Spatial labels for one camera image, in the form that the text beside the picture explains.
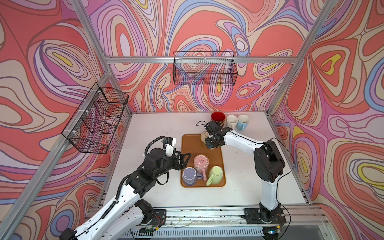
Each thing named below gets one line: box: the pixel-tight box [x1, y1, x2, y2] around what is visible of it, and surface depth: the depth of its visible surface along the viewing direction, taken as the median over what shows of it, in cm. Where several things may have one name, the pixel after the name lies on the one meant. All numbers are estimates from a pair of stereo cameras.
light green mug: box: [206, 165, 223, 186], surface depth 80 cm
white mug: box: [226, 115, 239, 130], surface depth 104 cm
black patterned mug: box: [210, 111, 226, 129], surface depth 104 cm
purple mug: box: [182, 166, 203, 186], surface depth 82 cm
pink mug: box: [193, 154, 210, 182], surface depth 82 cm
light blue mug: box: [236, 114, 250, 131], surface depth 104 cm
